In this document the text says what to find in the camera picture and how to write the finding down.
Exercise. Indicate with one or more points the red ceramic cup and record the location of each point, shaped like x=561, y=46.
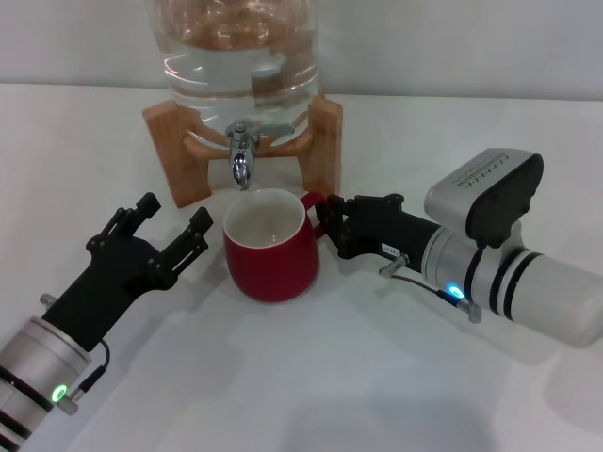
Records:
x=268, y=278

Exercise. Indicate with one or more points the clear glass water jar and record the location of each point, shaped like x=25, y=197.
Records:
x=212, y=70

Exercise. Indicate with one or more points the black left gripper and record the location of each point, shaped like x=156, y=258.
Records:
x=108, y=287

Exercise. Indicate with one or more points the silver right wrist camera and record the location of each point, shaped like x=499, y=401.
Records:
x=471, y=188

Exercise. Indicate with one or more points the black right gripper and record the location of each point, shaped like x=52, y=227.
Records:
x=391, y=235

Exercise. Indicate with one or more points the wooden jar stand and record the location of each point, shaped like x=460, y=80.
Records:
x=165, y=150

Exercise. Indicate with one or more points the chrome faucet with lever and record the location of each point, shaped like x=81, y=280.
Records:
x=239, y=162

